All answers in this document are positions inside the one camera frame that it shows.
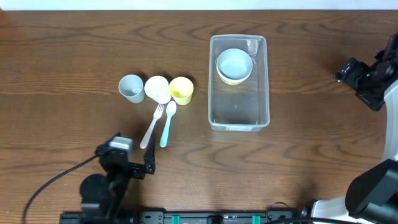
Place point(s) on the yellow plastic bowl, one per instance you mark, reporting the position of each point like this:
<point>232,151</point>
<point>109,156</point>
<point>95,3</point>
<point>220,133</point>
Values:
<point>231,81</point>

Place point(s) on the white plastic fork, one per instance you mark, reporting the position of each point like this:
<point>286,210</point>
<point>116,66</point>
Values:
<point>157,115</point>

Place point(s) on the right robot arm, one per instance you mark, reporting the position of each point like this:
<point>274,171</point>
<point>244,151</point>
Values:
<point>372,196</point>

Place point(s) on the yellow plastic cup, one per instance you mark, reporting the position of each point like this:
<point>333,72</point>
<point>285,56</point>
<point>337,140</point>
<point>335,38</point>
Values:
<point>181,90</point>

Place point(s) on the light blue plastic spoon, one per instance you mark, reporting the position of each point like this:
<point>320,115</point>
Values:
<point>171,109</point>

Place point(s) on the clear plastic storage container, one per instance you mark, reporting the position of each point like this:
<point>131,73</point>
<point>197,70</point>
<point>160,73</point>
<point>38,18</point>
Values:
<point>243,107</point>

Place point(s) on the grey plastic cup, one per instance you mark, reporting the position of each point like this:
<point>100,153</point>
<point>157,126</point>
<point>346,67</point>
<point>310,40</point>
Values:
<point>132,88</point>

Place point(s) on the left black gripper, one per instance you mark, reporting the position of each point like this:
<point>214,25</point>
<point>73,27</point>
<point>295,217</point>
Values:
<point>131,170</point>

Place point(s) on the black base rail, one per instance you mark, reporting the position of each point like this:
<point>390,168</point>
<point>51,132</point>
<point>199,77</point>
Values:
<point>159,217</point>

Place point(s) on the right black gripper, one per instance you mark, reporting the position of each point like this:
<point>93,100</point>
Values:
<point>354,78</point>

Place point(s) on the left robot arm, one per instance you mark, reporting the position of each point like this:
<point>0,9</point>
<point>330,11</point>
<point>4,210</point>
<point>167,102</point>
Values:
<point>102,194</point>

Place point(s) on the white plastic cup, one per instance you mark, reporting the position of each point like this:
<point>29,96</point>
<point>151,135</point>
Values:
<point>157,88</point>

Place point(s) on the grey plastic bowl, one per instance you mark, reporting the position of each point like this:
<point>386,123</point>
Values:
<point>234,64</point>

